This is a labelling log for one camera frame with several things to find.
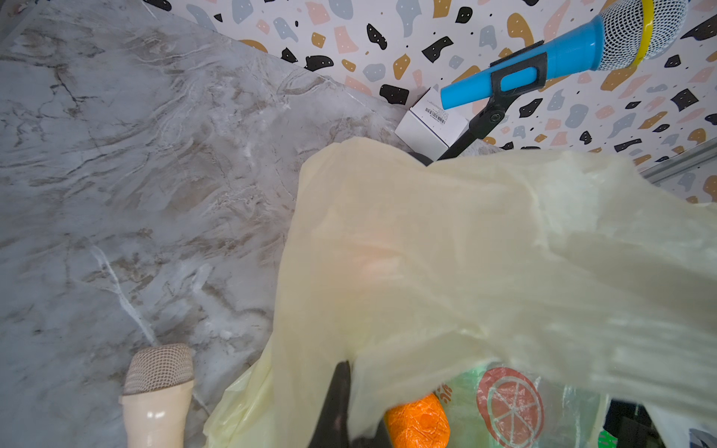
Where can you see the black microphone stand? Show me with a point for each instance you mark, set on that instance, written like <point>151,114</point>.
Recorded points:
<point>484,99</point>

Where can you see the orange toy fruit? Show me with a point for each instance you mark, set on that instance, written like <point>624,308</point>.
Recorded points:
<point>420,424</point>

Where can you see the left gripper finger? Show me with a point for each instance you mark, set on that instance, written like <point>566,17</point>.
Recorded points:
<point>331,430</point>

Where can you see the yellow plastic bag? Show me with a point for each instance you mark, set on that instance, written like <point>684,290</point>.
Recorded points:
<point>568,265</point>

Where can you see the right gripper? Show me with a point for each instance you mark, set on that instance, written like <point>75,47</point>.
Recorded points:
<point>629,425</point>

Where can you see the white cardboard box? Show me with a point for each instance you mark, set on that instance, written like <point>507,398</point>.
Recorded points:
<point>428,129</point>

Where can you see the blue toy microphone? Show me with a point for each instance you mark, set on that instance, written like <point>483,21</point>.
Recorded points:
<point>622,36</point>

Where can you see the beige toy microphone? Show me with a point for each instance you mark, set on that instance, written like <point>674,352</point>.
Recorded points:
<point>156,396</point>

